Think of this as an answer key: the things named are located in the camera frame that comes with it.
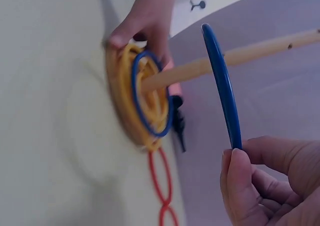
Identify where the large blue plastic ring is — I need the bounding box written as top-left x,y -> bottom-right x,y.
200,23 -> 243,152

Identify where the person's right hand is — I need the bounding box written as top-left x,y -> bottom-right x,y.
219,135 -> 320,226

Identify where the small blue plastic ring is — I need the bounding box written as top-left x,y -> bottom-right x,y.
130,50 -> 175,138

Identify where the black ribbed object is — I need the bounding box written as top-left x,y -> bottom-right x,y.
171,95 -> 187,153

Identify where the wooden ring toss peg stand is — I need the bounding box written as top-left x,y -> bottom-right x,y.
104,28 -> 320,151

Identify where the person's left hand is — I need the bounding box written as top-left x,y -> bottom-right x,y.
106,0 -> 176,71

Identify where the stack of yellow rings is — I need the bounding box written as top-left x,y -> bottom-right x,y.
115,43 -> 171,152

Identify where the pink cylindrical object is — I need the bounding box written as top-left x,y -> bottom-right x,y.
166,59 -> 184,97

